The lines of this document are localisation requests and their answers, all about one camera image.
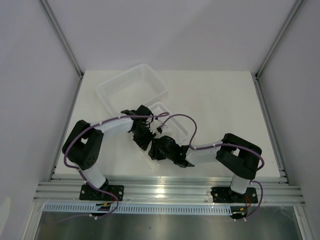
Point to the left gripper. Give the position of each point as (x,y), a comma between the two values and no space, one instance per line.
(144,143)

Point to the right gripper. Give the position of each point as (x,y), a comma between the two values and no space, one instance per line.
(154,153)

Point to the white paper napkin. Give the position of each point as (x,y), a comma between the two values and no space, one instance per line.
(152,164)

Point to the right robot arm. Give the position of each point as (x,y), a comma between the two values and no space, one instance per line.
(238,155)

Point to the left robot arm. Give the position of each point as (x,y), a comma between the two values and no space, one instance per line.
(82,147)

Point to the small white plastic tray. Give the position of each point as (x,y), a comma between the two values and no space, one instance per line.
(173,127)

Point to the large white plastic basket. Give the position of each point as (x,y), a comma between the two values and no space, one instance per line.
(139,85)

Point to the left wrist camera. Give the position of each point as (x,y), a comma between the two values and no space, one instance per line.
(155,124)

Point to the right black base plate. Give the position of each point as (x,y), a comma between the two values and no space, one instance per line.
(226,196)

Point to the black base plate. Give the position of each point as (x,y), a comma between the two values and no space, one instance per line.
(226,196)
(87,193)

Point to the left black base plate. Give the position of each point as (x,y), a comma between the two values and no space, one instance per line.
(87,193)

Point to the white slotted cable duct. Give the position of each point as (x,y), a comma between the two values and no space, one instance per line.
(123,208)

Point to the aluminium mounting rail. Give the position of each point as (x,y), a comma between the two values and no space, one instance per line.
(169,190)

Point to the left aluminium frame post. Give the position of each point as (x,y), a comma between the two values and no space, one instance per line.
(52,20)

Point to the aluminium frame post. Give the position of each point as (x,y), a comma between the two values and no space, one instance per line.
(52,20)
(283,31)

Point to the right aluminium frame post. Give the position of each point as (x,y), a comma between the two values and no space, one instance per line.
(283,31)

